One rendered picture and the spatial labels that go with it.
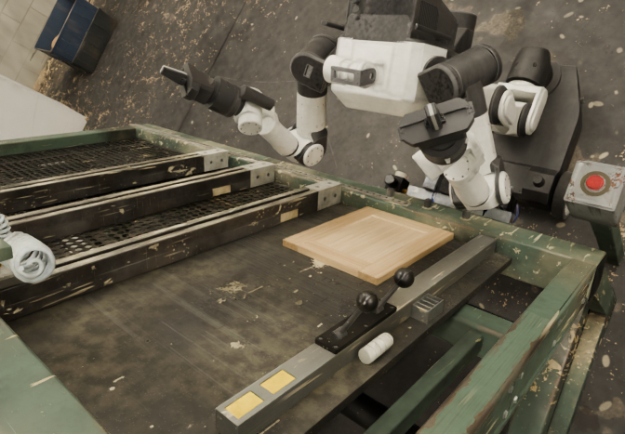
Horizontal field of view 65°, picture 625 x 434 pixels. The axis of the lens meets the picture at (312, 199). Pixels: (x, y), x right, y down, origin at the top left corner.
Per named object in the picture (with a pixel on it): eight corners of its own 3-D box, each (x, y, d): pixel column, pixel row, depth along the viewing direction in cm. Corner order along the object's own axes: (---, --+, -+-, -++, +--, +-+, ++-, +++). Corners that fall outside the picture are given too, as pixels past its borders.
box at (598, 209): (631, 190, 136) (629, 166, 122) (617, 229, 135) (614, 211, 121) (584, 179, 143) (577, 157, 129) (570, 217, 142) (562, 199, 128)
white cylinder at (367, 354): (370, 367, 88) (393, 348, 93) (371, 353, 87) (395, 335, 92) (356, 360, 89) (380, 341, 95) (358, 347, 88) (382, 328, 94)
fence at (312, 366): (494, 252, 138) (497, 239, 137) (237, 448, 69) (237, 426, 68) (477, 246, 141) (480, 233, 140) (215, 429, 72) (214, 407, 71)
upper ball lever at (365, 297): (349, 341, 89) (386, 299, 82) (336, 350, 87) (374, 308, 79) (336, 325, 91) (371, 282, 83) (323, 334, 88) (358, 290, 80)
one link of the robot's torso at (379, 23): (390, 11, 152) (316, -18, 125) (498, 13, 131) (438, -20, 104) (374, 108, 159) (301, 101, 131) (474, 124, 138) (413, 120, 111)
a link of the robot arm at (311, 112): (310, 138, 165) (312, 78, 150) (333, 158, 157) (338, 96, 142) (281, 150, 160) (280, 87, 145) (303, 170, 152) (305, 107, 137)
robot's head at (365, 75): (351, 56, 119) (330, 59, 113) (380, 59, 113) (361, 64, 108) (350, 82, 121) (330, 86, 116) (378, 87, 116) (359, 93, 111)
